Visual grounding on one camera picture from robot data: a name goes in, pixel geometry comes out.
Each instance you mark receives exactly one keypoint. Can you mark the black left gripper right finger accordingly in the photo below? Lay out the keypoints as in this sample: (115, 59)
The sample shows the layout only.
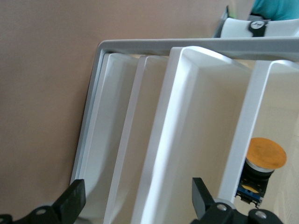
(203, 200)

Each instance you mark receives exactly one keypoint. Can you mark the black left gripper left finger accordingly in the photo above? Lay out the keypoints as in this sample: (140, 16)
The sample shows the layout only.
(67, 203)

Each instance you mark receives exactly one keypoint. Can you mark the white plastic drawer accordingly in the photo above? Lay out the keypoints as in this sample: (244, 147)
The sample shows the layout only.
(280, 93)
(121, 105)
(210, 116)

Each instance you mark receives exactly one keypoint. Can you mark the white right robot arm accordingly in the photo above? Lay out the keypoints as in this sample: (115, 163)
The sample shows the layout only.
(236, 28)

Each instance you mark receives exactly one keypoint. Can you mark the yellow mushroom push button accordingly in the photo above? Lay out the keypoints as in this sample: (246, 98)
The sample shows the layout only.
(266, 154)

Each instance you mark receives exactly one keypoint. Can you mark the white drawer cabinet housing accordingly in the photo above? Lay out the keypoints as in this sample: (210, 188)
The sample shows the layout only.
(187, 44)

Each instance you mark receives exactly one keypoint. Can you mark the person in teal shirt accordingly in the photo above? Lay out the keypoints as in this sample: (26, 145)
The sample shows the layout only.
(275, 9)

